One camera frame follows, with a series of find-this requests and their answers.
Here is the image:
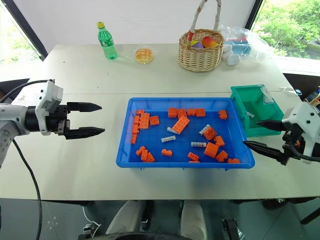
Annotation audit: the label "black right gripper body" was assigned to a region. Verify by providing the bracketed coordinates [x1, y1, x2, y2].
[280, 122, 305, 166]

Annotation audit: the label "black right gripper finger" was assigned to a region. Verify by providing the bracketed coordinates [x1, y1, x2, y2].
[242, 140, 286, 164]
[255, 119, 286, 132]

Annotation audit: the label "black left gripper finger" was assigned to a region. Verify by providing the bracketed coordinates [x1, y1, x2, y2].
[66, 101, 103, 114]
[63, 119, 106, 141]

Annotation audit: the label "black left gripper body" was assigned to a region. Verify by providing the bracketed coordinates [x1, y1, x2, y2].
[46, 103, 72, 137]

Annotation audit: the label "green plastic bin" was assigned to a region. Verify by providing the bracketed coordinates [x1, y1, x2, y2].
[229, 84, 286, 138]

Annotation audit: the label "blue item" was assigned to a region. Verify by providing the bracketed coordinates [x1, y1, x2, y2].
[224, 39, 252, 56]

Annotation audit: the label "large orange building block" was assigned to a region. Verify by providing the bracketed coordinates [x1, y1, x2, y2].
[203, 142, 220, 159]

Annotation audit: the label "black shoe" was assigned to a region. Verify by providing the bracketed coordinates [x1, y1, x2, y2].
[261, 197, 289, 211]

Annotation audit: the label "black pointed shape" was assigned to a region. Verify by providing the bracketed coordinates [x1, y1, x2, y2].
[0, 78, 31, 101]

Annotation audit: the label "long orange building block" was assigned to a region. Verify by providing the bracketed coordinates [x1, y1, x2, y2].
[138, 112, 151, 130]
[171, 115, 191, 135]

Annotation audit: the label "green plastic soda bottle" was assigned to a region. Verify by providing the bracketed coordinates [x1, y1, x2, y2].
[96, 21, 119, 61]

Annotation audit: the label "white toy pieces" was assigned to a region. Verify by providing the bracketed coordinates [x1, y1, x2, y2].
[223, 45, 241, 67]

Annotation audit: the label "bread in clear wrap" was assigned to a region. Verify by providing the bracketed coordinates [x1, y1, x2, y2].
[132, 46, 158, 65]

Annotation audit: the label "blue plastic tray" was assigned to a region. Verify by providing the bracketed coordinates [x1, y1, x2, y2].
[115, 97, 257, 172]

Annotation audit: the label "clear plastic bag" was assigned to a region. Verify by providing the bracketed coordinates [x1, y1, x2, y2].
[219, 23, 273, 66]

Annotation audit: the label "grey robot leg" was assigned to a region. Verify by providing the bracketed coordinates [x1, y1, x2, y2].
[179, 199, 209, 237]
[104, 199, 149, 236]

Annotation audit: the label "yellow red toy fruit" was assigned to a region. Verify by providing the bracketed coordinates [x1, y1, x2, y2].
[201, 36, 218, 49]

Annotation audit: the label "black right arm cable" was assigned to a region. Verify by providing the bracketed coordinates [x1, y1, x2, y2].
[287, 139, 320, 161]

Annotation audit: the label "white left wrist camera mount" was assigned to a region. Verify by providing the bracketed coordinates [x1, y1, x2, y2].
[34, 79, 64, 136]

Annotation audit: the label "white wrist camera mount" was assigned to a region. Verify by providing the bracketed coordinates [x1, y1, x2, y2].
[34, 79, 64, 136]
[281, 101, 320, 165]

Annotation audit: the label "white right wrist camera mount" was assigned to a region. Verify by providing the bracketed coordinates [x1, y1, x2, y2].
[281, 101, 320, 165]

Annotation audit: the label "black window frame beam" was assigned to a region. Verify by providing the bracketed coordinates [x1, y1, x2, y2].
[244, 0, 265, 31]
[4, 0, 49, 63]

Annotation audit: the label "wicker basket with handle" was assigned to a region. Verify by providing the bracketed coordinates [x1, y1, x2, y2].
[177, 0, 225, 73]

